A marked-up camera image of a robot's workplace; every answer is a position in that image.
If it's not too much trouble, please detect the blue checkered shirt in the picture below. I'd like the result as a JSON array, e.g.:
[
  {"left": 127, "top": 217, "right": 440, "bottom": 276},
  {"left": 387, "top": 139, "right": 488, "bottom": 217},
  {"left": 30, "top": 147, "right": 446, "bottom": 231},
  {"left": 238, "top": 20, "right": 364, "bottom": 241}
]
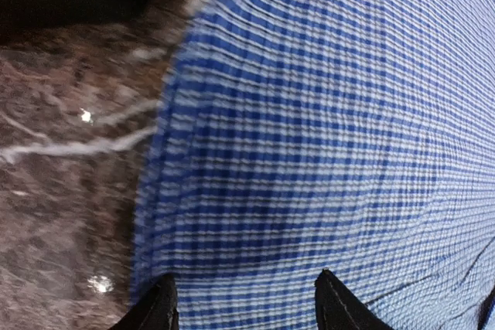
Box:
[{"left": 131, "top": 0, "right": 494, "bottom": 329}]

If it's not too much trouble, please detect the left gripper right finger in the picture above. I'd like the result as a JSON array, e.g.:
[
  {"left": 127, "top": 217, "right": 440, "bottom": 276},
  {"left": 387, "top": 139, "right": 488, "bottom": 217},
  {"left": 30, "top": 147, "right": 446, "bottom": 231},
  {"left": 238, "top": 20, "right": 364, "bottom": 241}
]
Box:
[{"left": 315, "top": 270, "right": 392, "bottom": 330}]

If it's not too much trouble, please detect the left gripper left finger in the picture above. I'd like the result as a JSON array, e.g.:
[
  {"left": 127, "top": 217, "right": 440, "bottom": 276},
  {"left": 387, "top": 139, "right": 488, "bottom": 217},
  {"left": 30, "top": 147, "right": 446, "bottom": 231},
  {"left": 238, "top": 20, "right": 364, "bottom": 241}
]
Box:
[{"left": 115, "top": 274, "right": 179, "bottom": 330}]

